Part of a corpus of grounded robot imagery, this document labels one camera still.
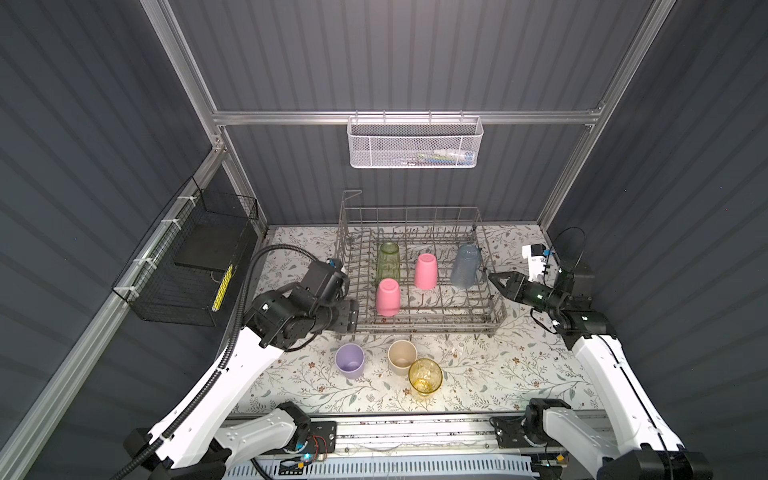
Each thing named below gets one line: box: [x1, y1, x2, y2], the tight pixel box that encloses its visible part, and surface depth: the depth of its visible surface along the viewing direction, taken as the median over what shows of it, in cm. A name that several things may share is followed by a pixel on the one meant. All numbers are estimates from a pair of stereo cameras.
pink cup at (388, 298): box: [377, 278, 401, 317], surface depth 88 cm
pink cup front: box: [415, 253, 438, 291], surface depth 95 cm
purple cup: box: [335, 343, 366, 379], surface depth 86 cm
